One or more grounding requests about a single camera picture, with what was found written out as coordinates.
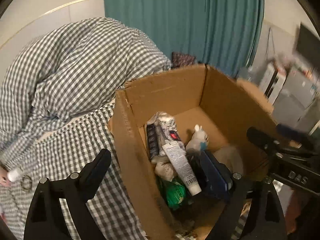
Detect black television screen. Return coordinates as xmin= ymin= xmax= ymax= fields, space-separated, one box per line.
xmin=296 ymin=22 xmax=320 ymax=64

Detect person's right forearm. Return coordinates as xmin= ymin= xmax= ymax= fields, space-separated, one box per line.
xmin=285 ymin=189 xmax=303 ymax=234

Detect pink drinking bottle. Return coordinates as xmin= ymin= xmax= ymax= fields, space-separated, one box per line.
xmin=0 ymin=166 xmax=9 ymax=187

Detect white plush toy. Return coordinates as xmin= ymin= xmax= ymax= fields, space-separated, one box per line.
xmin=185 ymin=124 xmax=209 ymax=153

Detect silver foil packet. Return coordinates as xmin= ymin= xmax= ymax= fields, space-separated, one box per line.
xmin=146 ymin=112 xmax=181 ymax=163

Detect grey cabinet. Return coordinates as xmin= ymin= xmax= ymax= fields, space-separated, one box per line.
xmin=272 ymin=70 xmax=320 ymax=132

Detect gingham bed sheet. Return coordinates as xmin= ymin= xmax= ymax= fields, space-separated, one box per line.
xmin=0 ymin=102 xmax=150 ymax=240

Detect white tissue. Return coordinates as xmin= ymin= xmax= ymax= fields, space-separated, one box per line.
xmin=154 ymin=162 xmax=177 ymax=182

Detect gingham duvet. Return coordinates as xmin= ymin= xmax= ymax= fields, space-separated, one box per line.
xmin=0 ymin=17 xmax=173 ymax=150

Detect cardboard box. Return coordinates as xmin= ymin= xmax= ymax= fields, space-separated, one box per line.
xmin=107 ymin=64 xmax=303 ymax=240

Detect small dark chain loop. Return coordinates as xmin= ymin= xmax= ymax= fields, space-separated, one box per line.
xmin=20 ymin=176 xmax=33 ymax=190

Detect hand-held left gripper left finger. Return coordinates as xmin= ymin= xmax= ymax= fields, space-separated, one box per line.
xmin=24 ymin=149 xmax=112 ymax=240

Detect green snack packet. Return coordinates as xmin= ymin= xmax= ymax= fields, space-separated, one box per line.
xmin=157 ymin=176 xmax=192 ymax=211

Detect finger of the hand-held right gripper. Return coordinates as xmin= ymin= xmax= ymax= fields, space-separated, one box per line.
xmin=276 ymin=123 xmax=317 ymax=153
xmin=246 ymin=127 xmax=283 ymax=157

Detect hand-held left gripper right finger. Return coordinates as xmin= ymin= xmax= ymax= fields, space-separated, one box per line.
xmin=199 ymin=149 xmax=287 ymax=240

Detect white storage boxes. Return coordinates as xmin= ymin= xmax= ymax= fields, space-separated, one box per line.
xmin=259 ymin=62 xmax=288 ymax=101

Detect teal curtain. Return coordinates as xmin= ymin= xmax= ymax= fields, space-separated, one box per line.
xmin=102 ymin=0 xmax=265 ymax=78

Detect dark patterned cushion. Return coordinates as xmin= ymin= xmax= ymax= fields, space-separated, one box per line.
xmin=171 ymin=52 xmax=197 ymax=68

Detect white tube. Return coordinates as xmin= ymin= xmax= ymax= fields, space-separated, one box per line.
xmin=162 ymin=141 xmax=202 ymax=196

